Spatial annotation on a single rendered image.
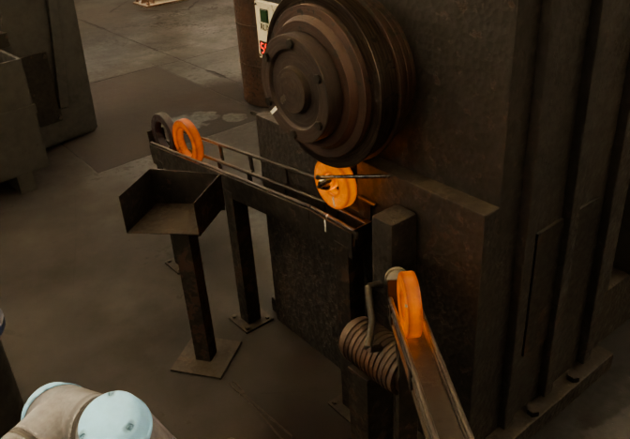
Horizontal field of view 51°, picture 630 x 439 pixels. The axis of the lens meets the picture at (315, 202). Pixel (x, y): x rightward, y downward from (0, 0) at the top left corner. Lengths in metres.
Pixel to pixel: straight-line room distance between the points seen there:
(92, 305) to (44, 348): 0.29
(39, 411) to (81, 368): 1.62
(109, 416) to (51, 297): 2.15
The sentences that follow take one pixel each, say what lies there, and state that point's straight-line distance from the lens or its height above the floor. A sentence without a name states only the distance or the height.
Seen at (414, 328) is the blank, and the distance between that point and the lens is 1.53.
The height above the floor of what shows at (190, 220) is 0.60.
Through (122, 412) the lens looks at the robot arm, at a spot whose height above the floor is 1.01.
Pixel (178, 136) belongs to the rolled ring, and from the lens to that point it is 2.70.
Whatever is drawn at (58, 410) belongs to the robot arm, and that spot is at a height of 0.98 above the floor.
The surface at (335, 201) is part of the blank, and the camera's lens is 1.90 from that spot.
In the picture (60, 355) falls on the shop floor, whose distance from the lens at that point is 2.78.
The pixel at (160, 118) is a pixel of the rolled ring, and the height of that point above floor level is 0.72.
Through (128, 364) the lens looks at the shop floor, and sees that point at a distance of 2.63.
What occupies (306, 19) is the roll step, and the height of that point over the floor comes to 1.28.
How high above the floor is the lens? 1.67
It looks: 29 degrees down
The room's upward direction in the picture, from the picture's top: 4 degrees counter-clockwise
